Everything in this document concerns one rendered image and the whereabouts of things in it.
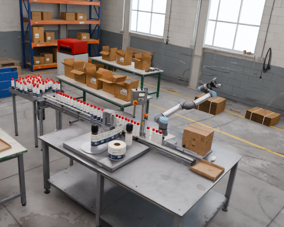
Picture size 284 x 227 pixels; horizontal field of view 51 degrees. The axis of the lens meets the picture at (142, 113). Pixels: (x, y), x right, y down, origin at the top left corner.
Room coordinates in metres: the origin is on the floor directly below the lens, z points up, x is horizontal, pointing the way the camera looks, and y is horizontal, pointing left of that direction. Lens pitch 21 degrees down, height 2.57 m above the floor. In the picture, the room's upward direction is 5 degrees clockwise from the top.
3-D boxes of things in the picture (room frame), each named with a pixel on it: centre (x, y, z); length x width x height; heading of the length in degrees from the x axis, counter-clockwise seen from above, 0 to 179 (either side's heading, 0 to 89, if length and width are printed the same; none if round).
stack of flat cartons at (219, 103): (7.24, -1.71, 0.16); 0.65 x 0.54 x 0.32; 52
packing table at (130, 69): (8.26, 0.60, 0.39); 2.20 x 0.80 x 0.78; 48
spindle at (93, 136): (3.08, 0.52, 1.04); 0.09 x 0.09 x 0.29
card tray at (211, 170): (2.87, -0.78, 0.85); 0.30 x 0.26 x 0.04; 54
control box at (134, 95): (3.59, 0.07, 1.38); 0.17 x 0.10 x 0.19; 109
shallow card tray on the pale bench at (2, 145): (3.04, 1.68, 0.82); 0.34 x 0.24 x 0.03; 53
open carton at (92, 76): (5.84, 0.98, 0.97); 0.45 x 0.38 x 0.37; 141
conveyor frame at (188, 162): (3.46, 0.03, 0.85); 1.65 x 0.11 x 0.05; 54
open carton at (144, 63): (7.85, 0.13, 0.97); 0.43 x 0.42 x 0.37; 134
